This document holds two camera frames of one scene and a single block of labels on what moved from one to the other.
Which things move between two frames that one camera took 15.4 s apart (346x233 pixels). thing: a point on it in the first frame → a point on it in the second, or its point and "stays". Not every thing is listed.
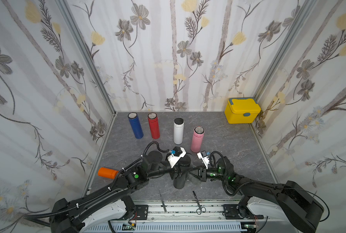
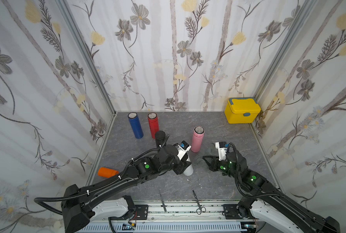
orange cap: [108, 173] stays
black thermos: [183, 167] → [160, 136]
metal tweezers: [165, 209] stays
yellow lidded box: [242, 110] stays
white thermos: [178, 130] → [189, 171]
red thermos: [153, 121] stays
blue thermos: [134, 121] stays
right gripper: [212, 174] → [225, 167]
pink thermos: [198, 132] stays
